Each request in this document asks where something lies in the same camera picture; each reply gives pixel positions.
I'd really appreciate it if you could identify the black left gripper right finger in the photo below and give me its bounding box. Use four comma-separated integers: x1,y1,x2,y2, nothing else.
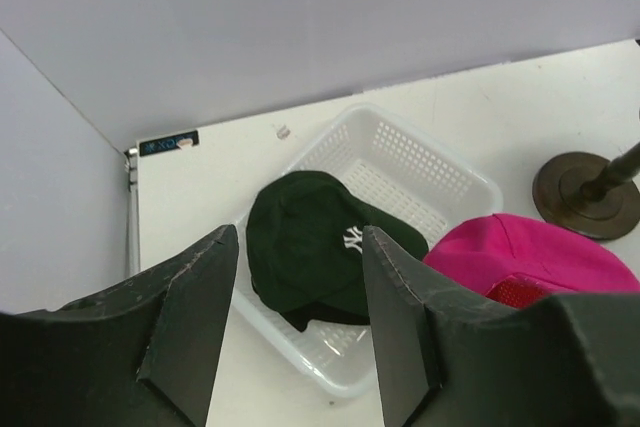
362,227,639,426

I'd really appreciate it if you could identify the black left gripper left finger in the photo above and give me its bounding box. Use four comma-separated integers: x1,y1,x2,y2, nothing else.
1,225,239,426

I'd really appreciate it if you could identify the magenta baseball cap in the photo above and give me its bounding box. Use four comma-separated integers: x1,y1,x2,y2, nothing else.
423,214,639,309

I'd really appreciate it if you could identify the black baseball cap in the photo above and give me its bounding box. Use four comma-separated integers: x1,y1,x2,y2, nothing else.
245,171,429,326

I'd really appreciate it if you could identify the white plastic basket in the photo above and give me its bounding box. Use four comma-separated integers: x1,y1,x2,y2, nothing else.
232,103,503,398

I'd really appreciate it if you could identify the dark wooden mannequin stand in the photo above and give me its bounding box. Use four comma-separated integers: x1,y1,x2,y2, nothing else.
532,145,639,242

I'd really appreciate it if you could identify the aluminium rail frame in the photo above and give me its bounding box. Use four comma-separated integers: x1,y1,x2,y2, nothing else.
125,147,141,277

